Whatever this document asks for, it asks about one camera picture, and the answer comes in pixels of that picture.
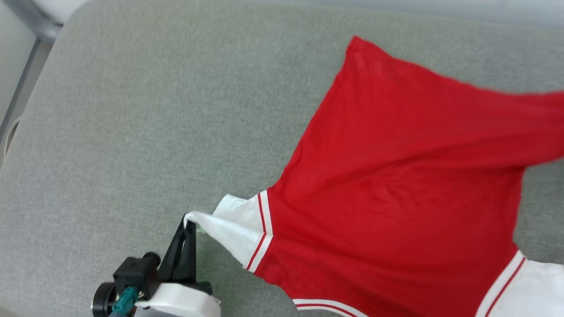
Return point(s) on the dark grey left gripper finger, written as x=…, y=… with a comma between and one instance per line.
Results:
x=172, y=255
x=188, y=259

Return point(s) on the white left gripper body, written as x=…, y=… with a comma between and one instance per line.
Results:
x=180, y=301

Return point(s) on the red and white garment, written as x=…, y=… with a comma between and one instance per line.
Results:
x=396, y=176

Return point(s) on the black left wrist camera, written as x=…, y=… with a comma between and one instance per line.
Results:
x=132, y=273

